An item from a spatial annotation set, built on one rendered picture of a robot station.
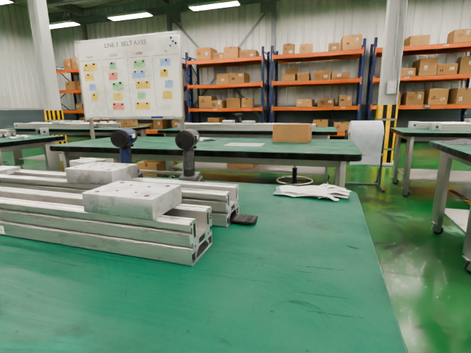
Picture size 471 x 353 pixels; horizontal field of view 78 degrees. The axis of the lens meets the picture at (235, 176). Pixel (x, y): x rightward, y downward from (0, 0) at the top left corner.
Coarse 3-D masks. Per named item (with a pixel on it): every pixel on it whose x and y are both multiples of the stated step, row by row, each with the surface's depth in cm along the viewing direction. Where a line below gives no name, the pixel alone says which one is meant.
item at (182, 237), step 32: (0, 192) 76; (32, 192) 74; (0, 224) 68; (32, 224) 66; (64, 224) 62; (96, 224) 59; (128, 224) 58; (160, 224) 54; (192, 224) 53; (160, 256) 56; (192, 256) 55
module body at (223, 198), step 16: (0, 176) 93; (16, 176) 91; (32, 176) 91; (48, 176) 96; (64, 176) 94; (64, 192) 85; (80, 192) 84; (192, 192) 72; (208, 192) 71; (224, 192) 71; (224, 208) 70; (224, 224) 71
